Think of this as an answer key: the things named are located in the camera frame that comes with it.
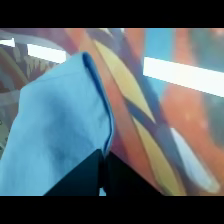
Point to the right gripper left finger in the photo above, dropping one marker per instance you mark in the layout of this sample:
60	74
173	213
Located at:
83	178

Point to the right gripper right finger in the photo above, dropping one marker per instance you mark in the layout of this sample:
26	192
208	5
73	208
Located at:
128	180

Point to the light blue garment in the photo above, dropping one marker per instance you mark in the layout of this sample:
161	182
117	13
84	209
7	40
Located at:
56	123

